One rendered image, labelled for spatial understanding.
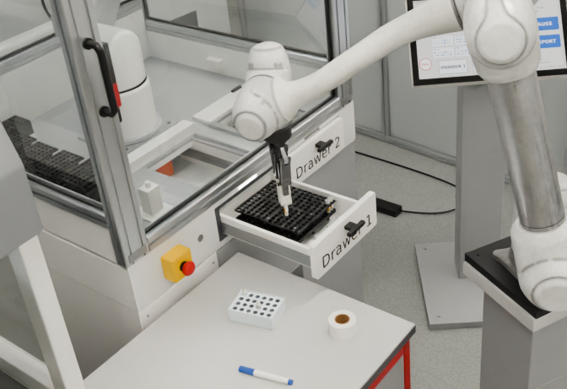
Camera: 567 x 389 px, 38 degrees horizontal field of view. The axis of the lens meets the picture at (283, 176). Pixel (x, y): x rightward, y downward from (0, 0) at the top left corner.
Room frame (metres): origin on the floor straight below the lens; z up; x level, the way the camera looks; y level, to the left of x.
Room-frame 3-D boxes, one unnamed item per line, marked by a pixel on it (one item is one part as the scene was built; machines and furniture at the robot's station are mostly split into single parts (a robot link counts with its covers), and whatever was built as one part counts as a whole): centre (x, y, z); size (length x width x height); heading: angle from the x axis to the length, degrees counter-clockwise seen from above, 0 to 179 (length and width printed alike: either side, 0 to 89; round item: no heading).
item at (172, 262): (1.73, 0.30, 0.88); 0.07 x 0.05 x 0.07; 139
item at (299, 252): (1.91, 0.01, 0.86); 0.40 x 0.26 x 0.06; 49
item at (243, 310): (1.62, 0.11, 0.78); 0.12 x 0.08 x 0.04; 64
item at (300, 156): (2.22, -0.11, 0.87); 0.29 x 0.02 x 0.11; 139
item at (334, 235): (1.78, -0.15, 0.87); 0.29 x 0.02 x 0.11; 139
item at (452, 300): (2.52, -0.73, 0.51); 0.50 x 0.45 x 1.02; 175
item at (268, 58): (1.79, 0.01, 1.35); 0.13 x 0.11 x 0.16; 166
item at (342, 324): (1.53, -0.10, 0.78); 0.07 x 0.07 x 0.04
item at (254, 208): (1.91, 0.01, 0.87); 0.22 x 0.18 x 0.06; 49
